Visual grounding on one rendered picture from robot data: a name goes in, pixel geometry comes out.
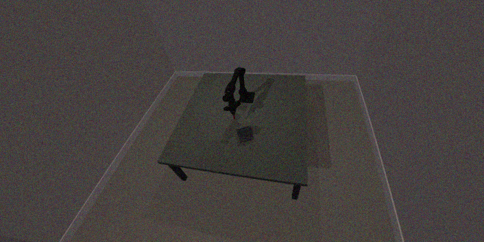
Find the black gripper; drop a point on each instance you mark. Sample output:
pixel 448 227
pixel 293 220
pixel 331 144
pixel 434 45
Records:
pixel 230 108

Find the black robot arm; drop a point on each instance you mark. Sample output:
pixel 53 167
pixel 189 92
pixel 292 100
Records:
pixel 239 72

